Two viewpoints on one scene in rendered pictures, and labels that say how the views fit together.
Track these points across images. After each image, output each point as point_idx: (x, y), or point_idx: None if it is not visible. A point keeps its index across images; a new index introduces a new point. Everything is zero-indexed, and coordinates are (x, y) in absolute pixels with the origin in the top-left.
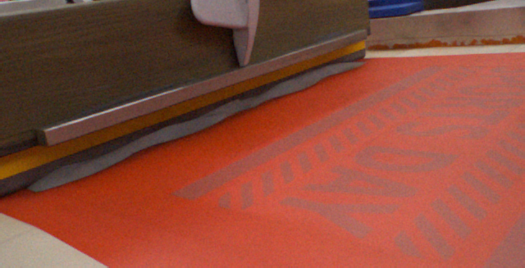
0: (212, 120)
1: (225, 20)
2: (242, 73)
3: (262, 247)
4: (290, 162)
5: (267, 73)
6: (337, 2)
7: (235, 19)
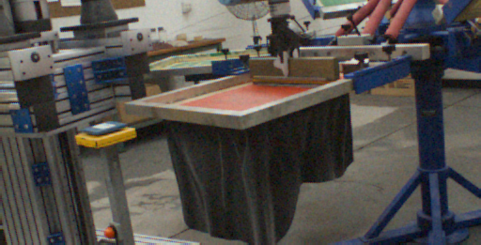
0: (279, 85)
1: (278, 67)
2: (283, 78)
3: (224, 94)
4: (247, 92)
5: (289, 80)
6: (319, 68)
7: (280, 67)
